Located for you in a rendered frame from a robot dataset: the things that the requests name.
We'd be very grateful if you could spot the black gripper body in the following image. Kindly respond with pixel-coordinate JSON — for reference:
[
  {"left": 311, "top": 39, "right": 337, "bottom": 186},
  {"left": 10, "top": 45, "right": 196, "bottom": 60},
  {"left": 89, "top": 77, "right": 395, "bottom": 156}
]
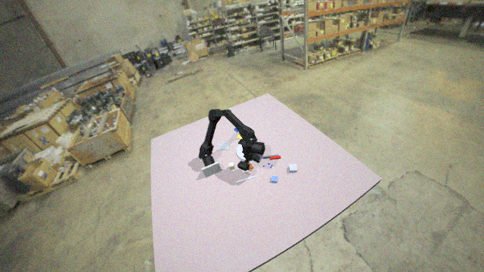
[{"left": 237, "top": 151, "right": 253, "bottom": 171}]

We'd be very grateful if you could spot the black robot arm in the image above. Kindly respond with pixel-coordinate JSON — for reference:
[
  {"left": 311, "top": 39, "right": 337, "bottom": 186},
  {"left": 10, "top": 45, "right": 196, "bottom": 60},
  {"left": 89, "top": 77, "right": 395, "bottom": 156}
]
[{"left": 198, "top": 109, "right": 265, "bottom": 167}]

